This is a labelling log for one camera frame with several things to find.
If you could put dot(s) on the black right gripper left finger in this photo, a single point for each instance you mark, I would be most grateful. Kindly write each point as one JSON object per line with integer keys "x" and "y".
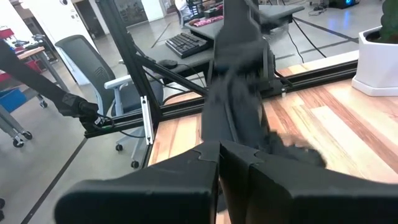
{"x": 155, "y": 199}

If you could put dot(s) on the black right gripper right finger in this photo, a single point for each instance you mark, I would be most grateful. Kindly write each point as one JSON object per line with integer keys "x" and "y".
{"x": 311, "y": 199}

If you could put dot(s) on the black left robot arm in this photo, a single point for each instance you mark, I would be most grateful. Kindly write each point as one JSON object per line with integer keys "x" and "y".
{"x": 236, "y": 62}

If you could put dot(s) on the white hexagonal planter pot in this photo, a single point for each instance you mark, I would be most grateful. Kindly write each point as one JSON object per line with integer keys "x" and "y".
{"x": 376, "y": 68}

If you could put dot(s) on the black computer mouse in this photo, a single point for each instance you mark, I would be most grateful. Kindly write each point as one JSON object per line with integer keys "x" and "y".
{"x": 168, "y": 63}

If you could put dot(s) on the grey office chair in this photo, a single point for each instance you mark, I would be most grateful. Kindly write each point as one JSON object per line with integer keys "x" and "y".
{"x": 87, "y": 68}

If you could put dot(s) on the grey wheeled cart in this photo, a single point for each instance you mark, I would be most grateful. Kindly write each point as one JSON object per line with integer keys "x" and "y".
{"x": 18, "y": 142}

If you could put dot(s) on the black keyboard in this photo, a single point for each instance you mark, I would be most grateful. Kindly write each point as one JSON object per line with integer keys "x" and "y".
{"x": 186, "y": 45}

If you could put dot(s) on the grey desk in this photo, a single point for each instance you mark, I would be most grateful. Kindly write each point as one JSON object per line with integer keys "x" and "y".
{"x": 202, "y": 29}

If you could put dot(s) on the pink patterned wrist rest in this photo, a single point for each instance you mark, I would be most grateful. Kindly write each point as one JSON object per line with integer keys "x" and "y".
{"x": 208, "y": 21}

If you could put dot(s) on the green cactus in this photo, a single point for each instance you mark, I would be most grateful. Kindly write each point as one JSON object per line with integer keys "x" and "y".
{"x": 390, "y": 21}

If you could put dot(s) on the blue bin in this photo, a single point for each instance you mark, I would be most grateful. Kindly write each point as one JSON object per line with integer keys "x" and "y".
{"x": 12, "y": 101}

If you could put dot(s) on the wooden-top wheeled table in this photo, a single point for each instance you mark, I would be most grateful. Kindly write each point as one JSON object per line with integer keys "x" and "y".
{"x": 31, "y": 53}

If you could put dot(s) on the black aluminium table frame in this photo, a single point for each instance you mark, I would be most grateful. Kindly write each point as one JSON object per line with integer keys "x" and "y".
{"x": 311, "y": 79}

